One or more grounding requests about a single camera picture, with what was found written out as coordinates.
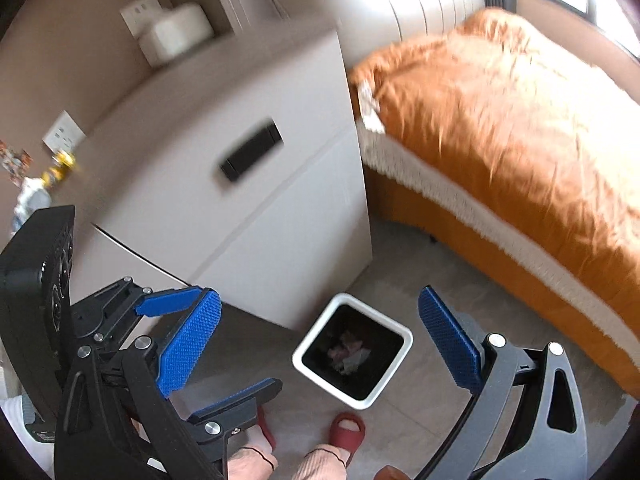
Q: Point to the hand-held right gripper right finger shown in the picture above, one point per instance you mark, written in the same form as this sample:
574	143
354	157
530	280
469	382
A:
450	340

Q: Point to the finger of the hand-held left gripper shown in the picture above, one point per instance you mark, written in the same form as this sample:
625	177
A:
160	302
235	400

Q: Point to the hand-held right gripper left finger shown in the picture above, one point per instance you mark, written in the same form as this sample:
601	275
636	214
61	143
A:
190	340

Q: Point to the white square trash bin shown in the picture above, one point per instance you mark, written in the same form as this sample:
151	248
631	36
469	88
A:
318	327

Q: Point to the orange bed skirt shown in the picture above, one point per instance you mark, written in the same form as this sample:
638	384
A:
500	272

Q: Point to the white nightstand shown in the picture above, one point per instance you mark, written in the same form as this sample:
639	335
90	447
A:
175	200

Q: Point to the black bed leg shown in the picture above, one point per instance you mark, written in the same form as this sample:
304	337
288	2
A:
428	236

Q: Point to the yellow toy figure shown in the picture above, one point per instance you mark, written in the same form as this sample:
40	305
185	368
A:
61	165

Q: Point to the white lace cloth tag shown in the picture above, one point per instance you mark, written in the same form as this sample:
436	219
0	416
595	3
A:
371	107

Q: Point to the white tufted headboard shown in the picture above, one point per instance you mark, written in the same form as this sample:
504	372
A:
425	5

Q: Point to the colourful wall stickers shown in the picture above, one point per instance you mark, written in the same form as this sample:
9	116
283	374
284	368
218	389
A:
15	157

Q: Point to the white wall socket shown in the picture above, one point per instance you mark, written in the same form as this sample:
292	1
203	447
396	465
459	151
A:
136	10

